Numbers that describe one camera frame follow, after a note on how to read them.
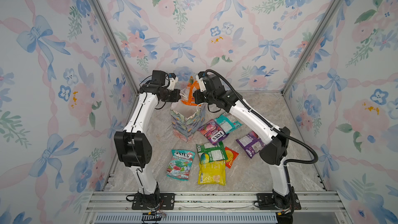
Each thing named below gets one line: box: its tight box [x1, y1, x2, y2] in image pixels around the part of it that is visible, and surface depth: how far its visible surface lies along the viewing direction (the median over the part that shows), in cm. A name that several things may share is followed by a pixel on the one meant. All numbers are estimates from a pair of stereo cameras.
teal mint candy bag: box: [214, 112, 243, 134], surface depth 101 cm
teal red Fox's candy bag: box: [165, 148, 196, 181], surface depth 84 cm
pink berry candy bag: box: [197, 119, 230, 146], surface depth 97 cm
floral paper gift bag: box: [169, 101, 206, 143], surface depth 80 cm
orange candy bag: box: [179, 75, 202, 107], surface depth 84 cm
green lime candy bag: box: [195, 141, 229, 165], surface depth 88 cm
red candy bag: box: [224, 146, 239, 169], surface depth 89 cm
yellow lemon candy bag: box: [197, 159, 227, 186], surface depth 82 cm
